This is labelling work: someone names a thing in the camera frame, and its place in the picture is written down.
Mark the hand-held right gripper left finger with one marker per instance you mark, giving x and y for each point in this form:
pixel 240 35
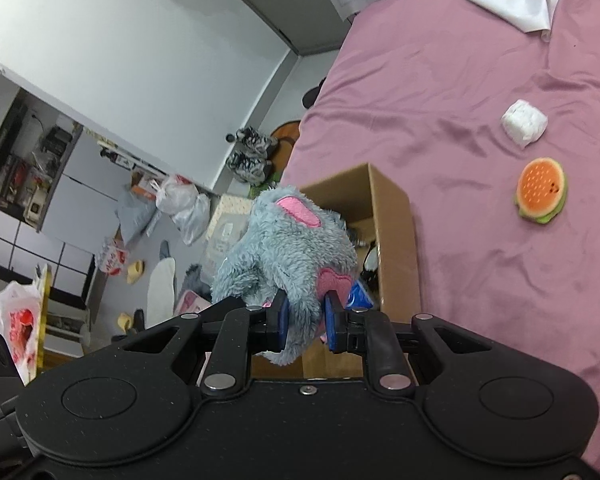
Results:
pixel 281 322

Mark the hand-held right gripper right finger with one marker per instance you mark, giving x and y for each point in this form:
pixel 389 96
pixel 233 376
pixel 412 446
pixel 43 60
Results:
pixel 332 327

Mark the blue tissue pack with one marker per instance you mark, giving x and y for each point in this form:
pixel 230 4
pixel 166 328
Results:
pixel 361 296

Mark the grey furry plush toy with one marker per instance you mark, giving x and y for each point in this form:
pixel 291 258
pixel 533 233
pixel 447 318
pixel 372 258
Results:
pixel 290 255

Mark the brown cardboard box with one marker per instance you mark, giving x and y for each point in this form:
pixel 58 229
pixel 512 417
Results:
pixel 390 230

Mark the red and white plastic bag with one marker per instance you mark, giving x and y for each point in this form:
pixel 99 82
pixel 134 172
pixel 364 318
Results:
pixel 17 330

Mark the pink packet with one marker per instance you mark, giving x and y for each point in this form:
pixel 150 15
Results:
pixel 192 302

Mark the grey cloth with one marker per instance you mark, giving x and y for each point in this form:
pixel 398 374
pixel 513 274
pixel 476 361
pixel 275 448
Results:
pixel 192 277

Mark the flat patterned carton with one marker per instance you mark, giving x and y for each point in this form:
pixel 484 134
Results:
pixel 227 237

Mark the white insole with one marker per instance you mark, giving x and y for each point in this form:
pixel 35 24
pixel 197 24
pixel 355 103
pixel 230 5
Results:
pixel 160 292

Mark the white knotted plastic bags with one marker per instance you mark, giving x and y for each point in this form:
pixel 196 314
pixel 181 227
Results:
pixel 185 205

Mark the yellow slipper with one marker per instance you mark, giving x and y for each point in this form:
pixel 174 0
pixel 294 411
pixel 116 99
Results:
pixel 126 321
pixel 135 272

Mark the pair of patterned shoes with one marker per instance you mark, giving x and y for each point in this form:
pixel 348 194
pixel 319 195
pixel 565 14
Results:
pixel 250 157

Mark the grey plastic bag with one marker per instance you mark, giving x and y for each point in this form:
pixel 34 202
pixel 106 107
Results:
pixel 137 215

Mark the red and white package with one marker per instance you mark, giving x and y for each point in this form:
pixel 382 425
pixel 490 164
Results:
pixel 112 258

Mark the white cabinet with open shelf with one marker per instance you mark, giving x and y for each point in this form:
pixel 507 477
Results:
pixel 45 220

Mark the orange burger plush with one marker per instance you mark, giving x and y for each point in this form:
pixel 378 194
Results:
pixel 541 187

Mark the white crumpled tissue ball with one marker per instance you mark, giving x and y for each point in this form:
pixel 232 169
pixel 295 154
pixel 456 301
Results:
pixel 524 122

